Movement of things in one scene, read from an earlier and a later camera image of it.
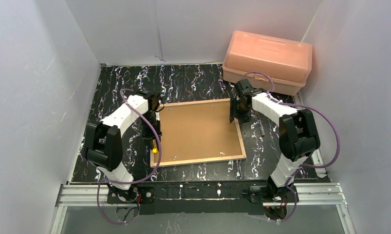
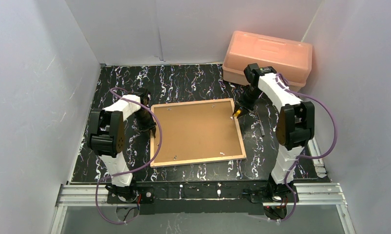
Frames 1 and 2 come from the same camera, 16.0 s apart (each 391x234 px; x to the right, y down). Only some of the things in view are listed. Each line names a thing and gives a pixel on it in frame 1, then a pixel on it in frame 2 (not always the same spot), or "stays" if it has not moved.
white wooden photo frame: (198, 132) stays
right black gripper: (235, 109) -> (242, 106)
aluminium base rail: (325, 194) stays
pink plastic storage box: (288, 63) stays
